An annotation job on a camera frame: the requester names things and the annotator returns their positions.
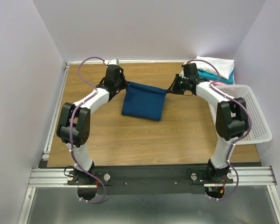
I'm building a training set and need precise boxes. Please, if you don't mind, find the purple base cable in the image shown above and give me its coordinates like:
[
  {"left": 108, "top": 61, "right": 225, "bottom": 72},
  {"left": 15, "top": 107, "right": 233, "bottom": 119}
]
[
  {"left": 207, "top": 163, "right": 240, "bottom": 202},
  {"left": 78, "top": 172, "right": 107, "bottom": 205}
]

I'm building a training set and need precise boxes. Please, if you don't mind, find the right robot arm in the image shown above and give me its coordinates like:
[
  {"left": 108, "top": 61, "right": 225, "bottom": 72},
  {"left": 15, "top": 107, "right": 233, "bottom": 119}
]
[{"left": 167, "top": 63, "right": 251, "bottom": 183}]

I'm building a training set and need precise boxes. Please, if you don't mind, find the teal folded t shirt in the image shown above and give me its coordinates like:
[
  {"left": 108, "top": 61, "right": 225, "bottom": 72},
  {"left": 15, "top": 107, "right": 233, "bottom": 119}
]
[{"left": 198, "top": 70, "right": 235, "bottom": 84}]

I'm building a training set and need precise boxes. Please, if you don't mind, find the white table edge strip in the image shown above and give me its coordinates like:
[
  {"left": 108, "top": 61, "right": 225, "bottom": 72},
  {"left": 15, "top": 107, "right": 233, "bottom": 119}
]
[{"left": 65, "top": 60, "right": 186, "bottom": 65}]

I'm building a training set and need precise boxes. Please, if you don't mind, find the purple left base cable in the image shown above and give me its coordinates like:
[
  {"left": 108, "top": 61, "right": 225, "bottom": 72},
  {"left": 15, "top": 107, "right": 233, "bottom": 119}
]
[{"left": 78, "top": 172, "right": 107, "bottom": 205}]

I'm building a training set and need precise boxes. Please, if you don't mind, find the white folded t shirt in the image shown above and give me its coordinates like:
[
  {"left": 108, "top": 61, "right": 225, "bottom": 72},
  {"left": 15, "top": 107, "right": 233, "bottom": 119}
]
[{"left": 193, "top": 56, "right": 235, "bottom": 79}]

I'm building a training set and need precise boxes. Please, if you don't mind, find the white plastic basket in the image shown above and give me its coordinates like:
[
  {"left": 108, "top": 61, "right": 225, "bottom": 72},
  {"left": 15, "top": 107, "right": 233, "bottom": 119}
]
[{"left": 217, "top": 84, "right": 272, "bottom": 145}]

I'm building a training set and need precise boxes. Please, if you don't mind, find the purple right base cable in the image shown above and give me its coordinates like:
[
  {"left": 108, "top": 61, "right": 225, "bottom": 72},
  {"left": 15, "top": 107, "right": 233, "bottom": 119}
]
[{"left": 207, "top": 163, "right": 240, "bottom": 202}]

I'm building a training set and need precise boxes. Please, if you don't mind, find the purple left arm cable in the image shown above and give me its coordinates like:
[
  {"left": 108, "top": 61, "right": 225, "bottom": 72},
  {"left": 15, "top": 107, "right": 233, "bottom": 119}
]
[{"left": 69, "top": 56, "right": 108, "bottom": 173}]

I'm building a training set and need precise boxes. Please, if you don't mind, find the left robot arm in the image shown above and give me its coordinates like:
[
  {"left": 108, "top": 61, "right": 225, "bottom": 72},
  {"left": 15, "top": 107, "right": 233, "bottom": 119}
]
[{"left": 56, "top": 64, "right": 128, "bottom": 184}]

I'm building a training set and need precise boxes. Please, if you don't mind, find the aluminium frame rail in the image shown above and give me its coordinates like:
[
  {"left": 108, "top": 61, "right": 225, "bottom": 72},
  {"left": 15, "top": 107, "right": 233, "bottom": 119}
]
[{"left": 18, "top": 62, "right": 70, "bottom": 224}]

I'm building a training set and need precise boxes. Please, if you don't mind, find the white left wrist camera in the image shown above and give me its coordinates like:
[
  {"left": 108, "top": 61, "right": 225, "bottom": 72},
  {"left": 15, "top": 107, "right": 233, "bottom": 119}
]
[{"left": 103, "top": 58, "right": 119, "bottom": 66}]

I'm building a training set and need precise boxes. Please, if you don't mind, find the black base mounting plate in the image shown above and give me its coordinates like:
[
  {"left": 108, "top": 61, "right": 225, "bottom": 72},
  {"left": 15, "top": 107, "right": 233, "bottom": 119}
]
[{"left": 63, "top": 164, "right": 236, "bottom": 199}]

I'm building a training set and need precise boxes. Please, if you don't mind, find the pink folded t shirt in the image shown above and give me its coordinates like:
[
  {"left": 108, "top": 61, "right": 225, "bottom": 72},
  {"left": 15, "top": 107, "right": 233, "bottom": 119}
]
[{"left": 210, "top": 81, "right": 225, "bottom": 86}]

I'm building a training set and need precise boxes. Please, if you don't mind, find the dark blue t shirt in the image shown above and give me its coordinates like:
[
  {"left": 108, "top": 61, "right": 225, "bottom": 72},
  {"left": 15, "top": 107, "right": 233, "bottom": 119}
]
[{"left": 121, "top": 82, "right": 167, "bottom": 121}]

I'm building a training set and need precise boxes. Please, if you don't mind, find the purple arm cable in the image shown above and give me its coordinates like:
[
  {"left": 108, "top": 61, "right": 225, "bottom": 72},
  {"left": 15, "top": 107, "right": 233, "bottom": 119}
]
[
  {"left": 183, "top": 59, "right": 252, "bottom": 166},
  {"left": 69, "top": 56, "right": 108, "bottom": 173}
]

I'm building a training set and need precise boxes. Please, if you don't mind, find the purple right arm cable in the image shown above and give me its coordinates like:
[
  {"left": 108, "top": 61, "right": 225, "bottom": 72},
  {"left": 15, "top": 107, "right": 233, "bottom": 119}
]
[{"left": 183, "top": 59, "right": 252, "bottom": 166}]

